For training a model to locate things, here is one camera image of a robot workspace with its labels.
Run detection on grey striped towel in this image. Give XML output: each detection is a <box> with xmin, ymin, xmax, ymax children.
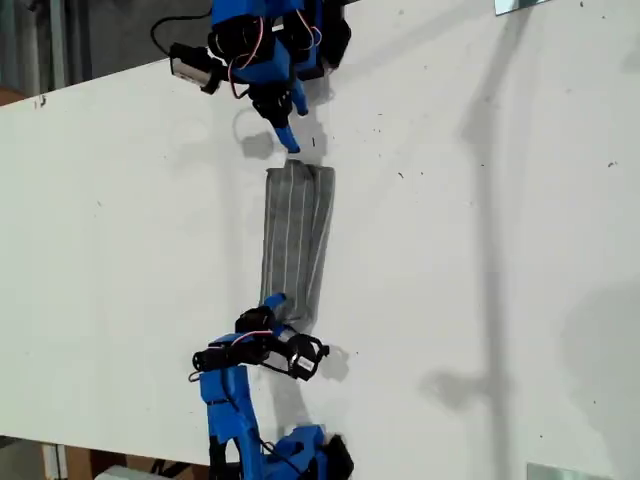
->
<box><xmin>258</xmin><ymin>159</ymin><xmax>337</xmax><ymax>332</ymax></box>

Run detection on white plastic container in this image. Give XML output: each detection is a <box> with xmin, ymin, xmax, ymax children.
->
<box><xmin>93</xmin><ymin>464</ymin><xmax>156</xmax><ymax>480</ymax></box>

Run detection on white table leg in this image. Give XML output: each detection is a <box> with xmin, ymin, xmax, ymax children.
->
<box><xmin>42</xmin><ymin>442</ymin><xmax>69</xmax><ymax>480</ymax></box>

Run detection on gripper camera stalk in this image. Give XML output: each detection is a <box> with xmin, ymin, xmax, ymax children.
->
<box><xmin>199</xmin><ymin>62</ymin><xmax>225</xmax><ymax>96</ymax></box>

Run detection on gripper camera cable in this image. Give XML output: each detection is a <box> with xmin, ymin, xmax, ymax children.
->
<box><xmin>151</xmin><ymin>8</ymin><xmax>215</xmax><ymax>55</ymax></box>

